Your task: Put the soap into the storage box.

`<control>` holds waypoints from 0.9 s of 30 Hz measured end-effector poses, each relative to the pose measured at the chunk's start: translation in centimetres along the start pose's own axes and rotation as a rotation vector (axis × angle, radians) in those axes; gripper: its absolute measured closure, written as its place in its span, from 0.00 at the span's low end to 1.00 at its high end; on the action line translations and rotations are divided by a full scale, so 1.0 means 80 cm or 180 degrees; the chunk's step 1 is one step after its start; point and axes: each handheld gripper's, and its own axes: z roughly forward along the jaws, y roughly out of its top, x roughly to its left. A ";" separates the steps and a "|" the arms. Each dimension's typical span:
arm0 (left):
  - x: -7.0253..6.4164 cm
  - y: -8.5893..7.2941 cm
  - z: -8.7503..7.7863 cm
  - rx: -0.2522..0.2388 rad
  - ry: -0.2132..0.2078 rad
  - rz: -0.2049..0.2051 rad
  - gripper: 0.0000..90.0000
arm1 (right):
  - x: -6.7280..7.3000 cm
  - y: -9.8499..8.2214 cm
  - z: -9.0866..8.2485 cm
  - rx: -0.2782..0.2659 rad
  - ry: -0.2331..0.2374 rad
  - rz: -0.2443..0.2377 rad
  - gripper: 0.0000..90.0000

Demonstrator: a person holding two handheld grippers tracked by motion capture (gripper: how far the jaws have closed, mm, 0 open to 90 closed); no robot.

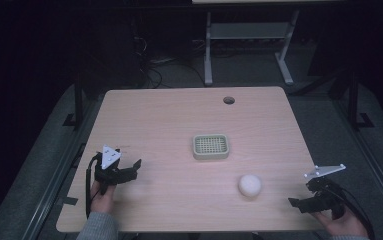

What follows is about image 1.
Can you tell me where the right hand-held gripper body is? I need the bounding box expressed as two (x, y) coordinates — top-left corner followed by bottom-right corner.
(303, 162), (347, 221)

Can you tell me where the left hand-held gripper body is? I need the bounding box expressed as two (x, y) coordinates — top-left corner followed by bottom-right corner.
(93, 144), (127, 196)

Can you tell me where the round white soap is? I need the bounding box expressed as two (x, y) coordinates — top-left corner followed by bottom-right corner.
(237, 174), (263, 198)

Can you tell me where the green soap dish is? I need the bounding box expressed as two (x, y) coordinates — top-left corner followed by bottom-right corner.
(192, 133), (231, 161)

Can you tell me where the person's right hand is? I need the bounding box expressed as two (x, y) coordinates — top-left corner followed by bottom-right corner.
(312, 203), (369, 239)

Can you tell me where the person's left hand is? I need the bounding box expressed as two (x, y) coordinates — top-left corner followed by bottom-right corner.
(89, 179), (117, 215)

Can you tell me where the black tape strip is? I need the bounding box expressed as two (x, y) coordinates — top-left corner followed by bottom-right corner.
(56, 196), (80, 207)

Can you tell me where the black metal stand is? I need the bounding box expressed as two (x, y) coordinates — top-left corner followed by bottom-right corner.
(62, 74), (85, 130)
(347, 69), (376, 131)

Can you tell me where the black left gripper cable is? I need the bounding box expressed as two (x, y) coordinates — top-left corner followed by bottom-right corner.
(84, 153), (101, 219)

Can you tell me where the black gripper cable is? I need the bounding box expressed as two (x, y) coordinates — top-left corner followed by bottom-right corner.
(325, 181), (377, 240)
(84, 153), (101, 219)

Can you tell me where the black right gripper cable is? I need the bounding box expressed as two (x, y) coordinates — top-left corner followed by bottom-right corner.
(325, 181), (377, 240)

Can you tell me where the metal floor rail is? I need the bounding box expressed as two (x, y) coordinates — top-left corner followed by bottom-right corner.
(332, 98), (383, 218)
(20, 99), (97, 240)

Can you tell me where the black floor cable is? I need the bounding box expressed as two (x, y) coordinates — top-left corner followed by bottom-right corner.
(132, 33), (207, 90)

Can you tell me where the white metal desk frame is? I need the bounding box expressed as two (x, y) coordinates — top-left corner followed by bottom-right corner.
(203, 9), (301, 88)

